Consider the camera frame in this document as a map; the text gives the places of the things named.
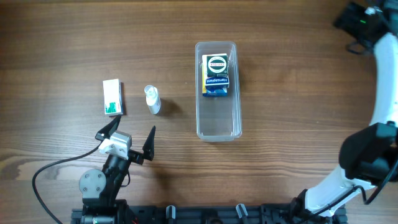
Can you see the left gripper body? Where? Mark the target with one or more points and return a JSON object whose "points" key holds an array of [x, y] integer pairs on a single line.
{"points": [[134, 154]]}

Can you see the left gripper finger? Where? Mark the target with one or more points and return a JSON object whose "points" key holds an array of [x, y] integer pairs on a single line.
{"points": [[148, 147], [109, 129]]}

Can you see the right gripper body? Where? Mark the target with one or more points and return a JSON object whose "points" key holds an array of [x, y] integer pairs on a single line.
{"points": [[356, 22]]}

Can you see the white green medicine box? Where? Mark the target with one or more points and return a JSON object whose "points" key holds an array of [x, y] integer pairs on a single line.
{"points": [[113, 104]]}

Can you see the small white spray bottle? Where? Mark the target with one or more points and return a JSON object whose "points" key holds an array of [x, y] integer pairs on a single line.
{"points": [[152, 99]]}

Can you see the white Hansaplast box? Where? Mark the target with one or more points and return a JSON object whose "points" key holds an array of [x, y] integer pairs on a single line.
{"points": [[215, 72]]}

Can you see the dark green round-logo box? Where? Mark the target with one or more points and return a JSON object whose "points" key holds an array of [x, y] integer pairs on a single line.
{"points": [[216, 65]]}

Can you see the blue yellow VapoDrops box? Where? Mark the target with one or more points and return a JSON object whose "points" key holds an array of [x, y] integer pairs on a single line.
{"points": [[216, 92]]}

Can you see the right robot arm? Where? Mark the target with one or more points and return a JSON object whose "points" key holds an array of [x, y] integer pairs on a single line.
{"points": [[367, 159]]}

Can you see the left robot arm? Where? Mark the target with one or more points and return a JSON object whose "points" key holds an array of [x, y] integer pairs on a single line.
{"points": [[100, 188]]}

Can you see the clear plastic container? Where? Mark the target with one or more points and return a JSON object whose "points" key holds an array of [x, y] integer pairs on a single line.
{"points": [[218, 117]]}

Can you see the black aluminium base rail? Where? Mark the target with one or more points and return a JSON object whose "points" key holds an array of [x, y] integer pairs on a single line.
{"points": [[264, 214]]}

